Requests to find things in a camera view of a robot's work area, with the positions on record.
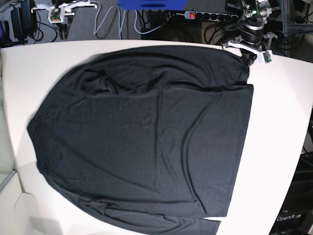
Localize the black OpenArm equipment case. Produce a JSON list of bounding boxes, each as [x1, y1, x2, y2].
[[270, 152, 313, 235]]

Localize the black power adapter bricks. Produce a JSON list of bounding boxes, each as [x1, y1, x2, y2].
[[10, 0, 37, 40]]

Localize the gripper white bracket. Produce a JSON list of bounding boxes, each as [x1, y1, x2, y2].
[[222, 32, 278, 67], [31, 0, 98, 24]]

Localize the blue box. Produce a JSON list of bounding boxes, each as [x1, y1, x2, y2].
[[118, 0, 187, 10]]

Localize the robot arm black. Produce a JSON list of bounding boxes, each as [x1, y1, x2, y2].
[[222, 0, 277, 67]]

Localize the black long-sleeve T-shirt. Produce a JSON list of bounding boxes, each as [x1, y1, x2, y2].
[[27, 46, 253, 235]]

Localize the white cable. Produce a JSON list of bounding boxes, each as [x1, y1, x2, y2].
[[93, 2, 169, 40]]

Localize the white power strip red switch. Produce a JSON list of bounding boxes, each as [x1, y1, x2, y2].
[[182, 11, 239, 23]]

